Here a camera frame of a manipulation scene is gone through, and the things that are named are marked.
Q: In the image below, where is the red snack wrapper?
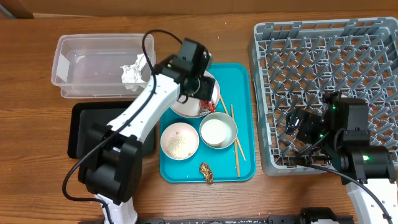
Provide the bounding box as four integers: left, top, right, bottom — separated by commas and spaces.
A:
200, 100, 216, 114

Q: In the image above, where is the white napkin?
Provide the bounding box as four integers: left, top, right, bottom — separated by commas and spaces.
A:
121, 54, 147, 91

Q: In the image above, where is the white cup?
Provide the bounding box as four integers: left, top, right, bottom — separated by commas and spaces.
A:
200, 119, 227, 147

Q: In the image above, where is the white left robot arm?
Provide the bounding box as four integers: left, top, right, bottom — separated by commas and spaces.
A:
74, 39, 215, 223

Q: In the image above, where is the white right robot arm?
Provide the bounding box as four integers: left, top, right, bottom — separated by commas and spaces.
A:
285, 91, 397, 223

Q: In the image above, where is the large white plate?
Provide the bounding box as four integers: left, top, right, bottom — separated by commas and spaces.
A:
170, 80, 220, 118

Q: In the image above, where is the grey plastic dish rack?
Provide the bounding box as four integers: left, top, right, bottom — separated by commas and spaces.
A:
249, 17, 397, 176

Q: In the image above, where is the wooden chopstick near rack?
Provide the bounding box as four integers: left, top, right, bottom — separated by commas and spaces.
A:
219, 94, 247, 162

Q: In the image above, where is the grey-green bowl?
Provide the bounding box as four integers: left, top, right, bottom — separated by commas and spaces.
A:
199, 112, 238, 149

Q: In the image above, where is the teal plastic tray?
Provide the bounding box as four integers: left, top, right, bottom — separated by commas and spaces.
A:
159, 63, 256, 183

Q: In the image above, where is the brown food scrap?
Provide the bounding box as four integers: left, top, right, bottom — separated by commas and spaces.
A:
199, 162, 214, 184

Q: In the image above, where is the clear plastic bin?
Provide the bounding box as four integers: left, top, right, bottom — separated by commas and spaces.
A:
51, 34, 156, 98

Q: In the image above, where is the black tray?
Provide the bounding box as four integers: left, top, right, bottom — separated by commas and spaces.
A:
67, 100, 157, 160

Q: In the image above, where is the black rail at table edge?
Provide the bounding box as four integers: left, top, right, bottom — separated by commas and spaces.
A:
133, 207, 355, 224

